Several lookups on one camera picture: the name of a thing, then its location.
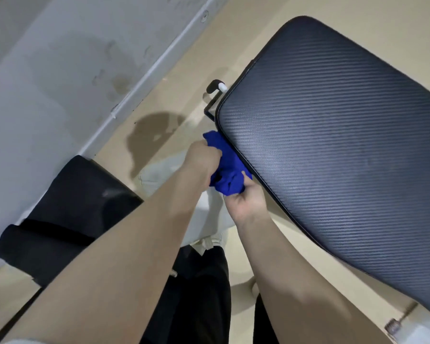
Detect person's left hand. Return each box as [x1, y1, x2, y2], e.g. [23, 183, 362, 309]
[182, 140, 223, 187]

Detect person's black trousers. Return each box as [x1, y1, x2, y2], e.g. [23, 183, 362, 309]
[139, 246, 281, 344]

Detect white cloth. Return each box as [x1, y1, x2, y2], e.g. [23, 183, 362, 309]
[139, 153, 237, 248]

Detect person's left forearm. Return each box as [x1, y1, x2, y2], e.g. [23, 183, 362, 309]
[5, 167, 211, 344]

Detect black carbon-pattern table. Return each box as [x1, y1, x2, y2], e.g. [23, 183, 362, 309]
[215, 16, 430, 323]

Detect blue cloth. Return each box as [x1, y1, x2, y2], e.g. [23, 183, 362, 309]
[203, 130, 253, 196]

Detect person's right hand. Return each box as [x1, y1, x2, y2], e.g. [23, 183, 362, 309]
[224, 171, 273, 230]

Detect person's right forearm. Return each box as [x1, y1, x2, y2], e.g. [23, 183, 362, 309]
[235, 213, 395, 344]

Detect beige laced shoe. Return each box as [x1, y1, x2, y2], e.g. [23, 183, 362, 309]
[190, 231, 226, 256]

